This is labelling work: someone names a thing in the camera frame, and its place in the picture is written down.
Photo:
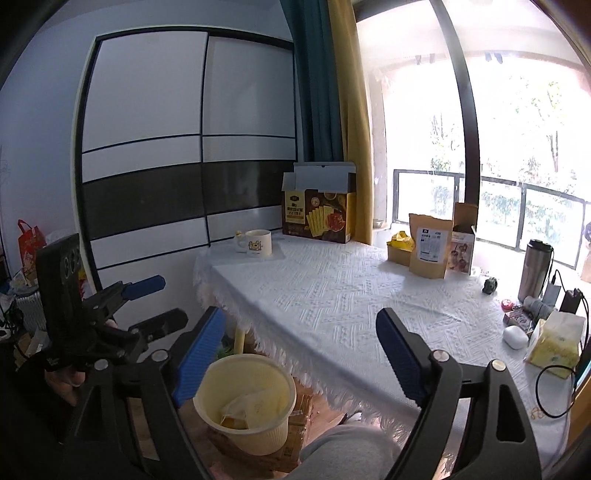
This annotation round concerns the yellow tissue pack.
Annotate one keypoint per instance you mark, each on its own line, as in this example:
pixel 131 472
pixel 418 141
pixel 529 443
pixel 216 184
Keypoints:
pixel 554 346

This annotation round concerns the black window frame post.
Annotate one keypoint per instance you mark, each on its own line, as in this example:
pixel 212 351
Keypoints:
pixel 466 138

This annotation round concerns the black power adapter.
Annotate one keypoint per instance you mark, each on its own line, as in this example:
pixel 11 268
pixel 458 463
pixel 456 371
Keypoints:
pixel 571 302

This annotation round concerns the white picture carton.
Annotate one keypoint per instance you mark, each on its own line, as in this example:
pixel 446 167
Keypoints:
pixel 461 258

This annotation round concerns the black and white wardrobe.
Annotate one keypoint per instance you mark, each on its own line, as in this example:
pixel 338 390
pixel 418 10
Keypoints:
pixel 147 92

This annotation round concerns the kraft paper pouch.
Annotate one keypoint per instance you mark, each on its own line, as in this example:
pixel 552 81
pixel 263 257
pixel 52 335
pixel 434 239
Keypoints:
pixel 429 267

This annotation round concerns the yellow table leg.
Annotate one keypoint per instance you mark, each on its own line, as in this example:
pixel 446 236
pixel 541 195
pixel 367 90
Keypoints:
pixel 238 339

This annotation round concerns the grey ribbed suitcase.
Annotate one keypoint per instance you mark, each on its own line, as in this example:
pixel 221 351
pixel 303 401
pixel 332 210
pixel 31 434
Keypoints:
pixel 30 309

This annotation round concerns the stainless steel tumbler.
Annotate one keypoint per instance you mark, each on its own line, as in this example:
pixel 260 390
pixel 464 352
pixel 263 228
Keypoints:
pixel 534 272

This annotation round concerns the white textured tablecloth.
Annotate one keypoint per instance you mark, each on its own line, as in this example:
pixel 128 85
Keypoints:
pixel 332 300

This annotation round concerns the balcony railing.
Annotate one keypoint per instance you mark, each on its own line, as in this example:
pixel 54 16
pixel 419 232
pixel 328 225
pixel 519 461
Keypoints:
pixel 521 187

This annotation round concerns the small silver printed box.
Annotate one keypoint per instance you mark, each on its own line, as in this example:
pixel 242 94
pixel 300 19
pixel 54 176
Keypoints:
pixel 519 318

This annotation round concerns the grey rolled item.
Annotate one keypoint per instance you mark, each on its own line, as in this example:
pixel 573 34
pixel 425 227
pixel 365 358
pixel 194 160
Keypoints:
pixel 538 307

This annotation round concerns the person's left forearm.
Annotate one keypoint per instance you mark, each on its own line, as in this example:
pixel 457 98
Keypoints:
pixel 27 424

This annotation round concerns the yellow curtain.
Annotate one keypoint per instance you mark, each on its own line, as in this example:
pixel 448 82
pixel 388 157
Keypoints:
pixel 351 115

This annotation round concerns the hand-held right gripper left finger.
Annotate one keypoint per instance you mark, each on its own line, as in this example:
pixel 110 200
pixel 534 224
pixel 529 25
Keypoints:
pixel 201 355

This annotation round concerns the brown and yellow cracker box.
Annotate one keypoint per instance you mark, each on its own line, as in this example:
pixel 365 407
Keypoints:
pixel 318 217

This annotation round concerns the small dark figurine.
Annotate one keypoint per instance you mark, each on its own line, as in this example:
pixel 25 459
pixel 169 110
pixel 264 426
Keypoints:
pixel 489 285

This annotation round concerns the pale yellow waste bin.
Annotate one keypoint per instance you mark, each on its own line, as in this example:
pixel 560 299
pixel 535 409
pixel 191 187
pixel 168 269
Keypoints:
pixel 258 383

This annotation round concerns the small red round item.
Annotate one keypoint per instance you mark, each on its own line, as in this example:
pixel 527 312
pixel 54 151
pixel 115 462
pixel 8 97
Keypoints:
pixel 509 304

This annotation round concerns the white earbud case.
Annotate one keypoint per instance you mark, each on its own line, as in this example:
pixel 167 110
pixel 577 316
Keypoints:
pixel 515 336

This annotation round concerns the red gift bag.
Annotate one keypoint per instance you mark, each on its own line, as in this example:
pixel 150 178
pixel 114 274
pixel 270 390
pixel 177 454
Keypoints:
pixel 30 249

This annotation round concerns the small box of yellow packets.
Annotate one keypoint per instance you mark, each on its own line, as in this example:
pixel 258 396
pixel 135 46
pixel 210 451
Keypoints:
pixel 399 251

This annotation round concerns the white charger block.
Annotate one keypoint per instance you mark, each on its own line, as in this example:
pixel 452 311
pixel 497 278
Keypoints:
pixel 552 295

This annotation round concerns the person's left hand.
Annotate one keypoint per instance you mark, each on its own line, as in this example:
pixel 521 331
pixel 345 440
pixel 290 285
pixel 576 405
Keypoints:
pixel 64 383

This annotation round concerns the person's grey trouser leg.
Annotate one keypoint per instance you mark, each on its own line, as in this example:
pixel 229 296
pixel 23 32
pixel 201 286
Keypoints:
pixel 346 452

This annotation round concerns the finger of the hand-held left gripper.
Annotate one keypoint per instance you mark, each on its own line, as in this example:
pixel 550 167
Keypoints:
pixel 145 286
pixel 166 323

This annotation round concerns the white cartoon mug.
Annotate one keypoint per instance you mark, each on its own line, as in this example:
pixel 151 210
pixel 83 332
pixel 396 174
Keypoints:
pixel 256 242

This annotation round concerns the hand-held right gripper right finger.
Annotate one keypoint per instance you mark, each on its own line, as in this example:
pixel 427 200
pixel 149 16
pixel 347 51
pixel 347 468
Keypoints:
pixel 399 355

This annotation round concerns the teal curtain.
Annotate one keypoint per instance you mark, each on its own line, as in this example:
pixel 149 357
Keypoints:
pixel 314 69

